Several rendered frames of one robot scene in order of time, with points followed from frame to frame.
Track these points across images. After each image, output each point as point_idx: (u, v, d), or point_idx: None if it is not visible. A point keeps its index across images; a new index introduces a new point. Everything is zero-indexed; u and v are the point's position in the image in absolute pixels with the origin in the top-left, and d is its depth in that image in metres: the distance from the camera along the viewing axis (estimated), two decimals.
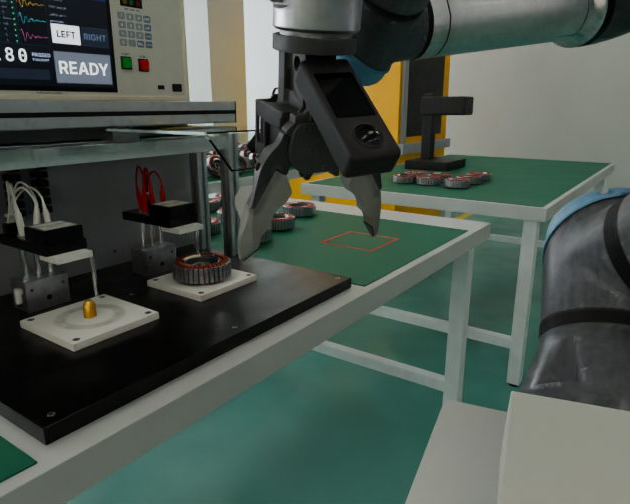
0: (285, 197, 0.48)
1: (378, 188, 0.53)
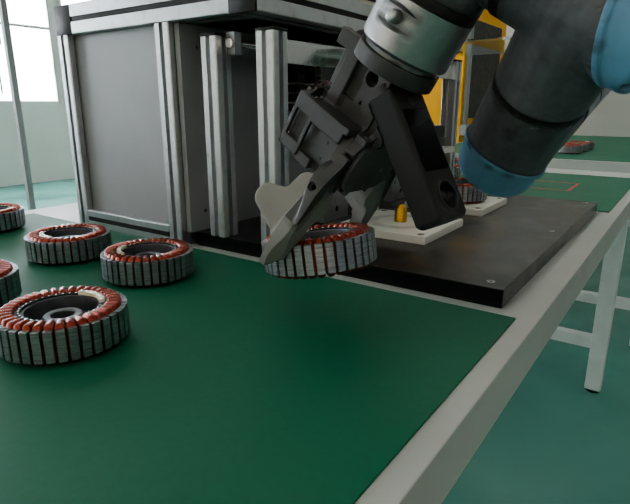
0: (324, 212, 0.47)
1: (380, 202, 0.54)
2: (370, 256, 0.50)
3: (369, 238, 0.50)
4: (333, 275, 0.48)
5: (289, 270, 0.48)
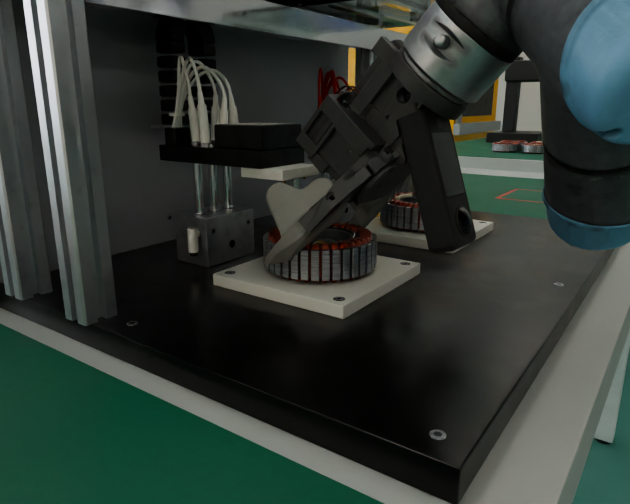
0: (335, 220, 0.47)
1: (383, 208, 0.55)
2: (372, 264, 0.50)
3: (373, 247, 0.50)
4: (336, 282, 0.49)
5: (293, 272, 0.48)
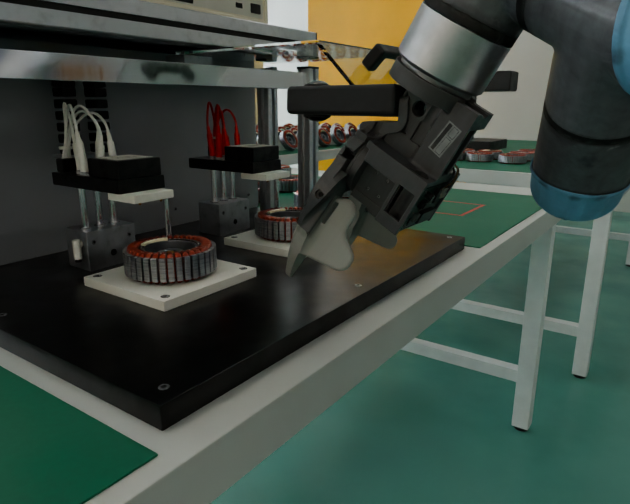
0: (351, 196, 0.52)
1: (300, 219, 0.47)
2: (207, 269, 0.64)
3: (206, 256, 0.64)
4: (173, 283, 0.62)
5: (139, 276, 0.62)
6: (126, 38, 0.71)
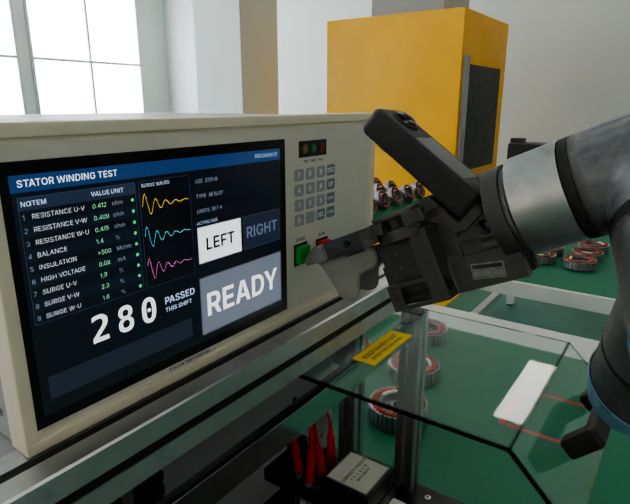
0: None
1: (327, 241, 0.48)
2: None
3: None
4: None
5: None
6: None
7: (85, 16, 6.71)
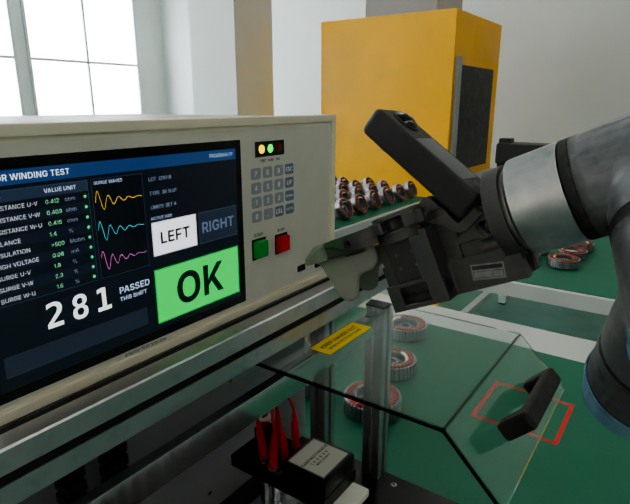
0: None
1: (327, 242, 0.48)
2: None
3: None
4: None
5: None
6: None
7: (82, 17, 6.74)
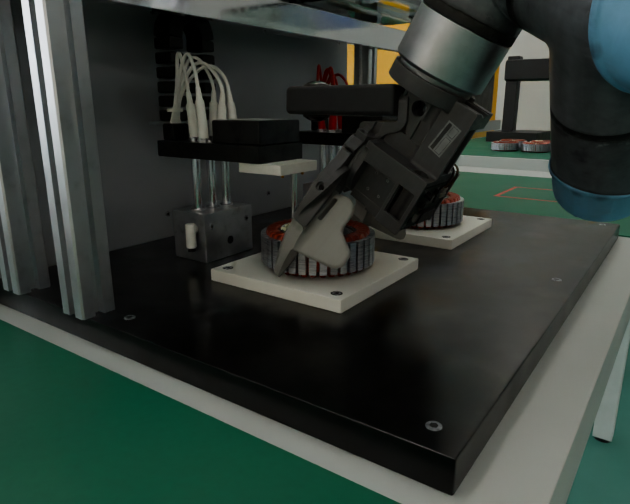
0: None
1: (296, 213, 0.45)
2: (370, 259, 0.51)
3: (371, 242, 0.50)
4: (333, 277, 0.49)
5: (291, 267, 0.48)
6: None
7: None
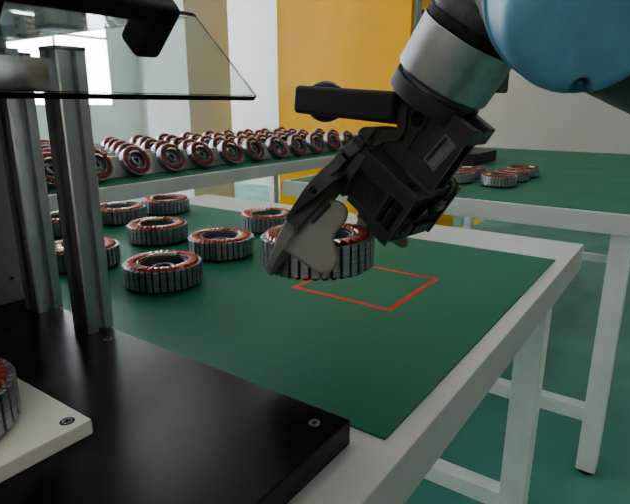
0: None
1: (289, 215, 0.46)
2: (367, 264, 0.50)
3: (367, 247, 0.50)
4: (326, 280, 0.48)
5: (284, 269, 0.48)
6: None
7: None
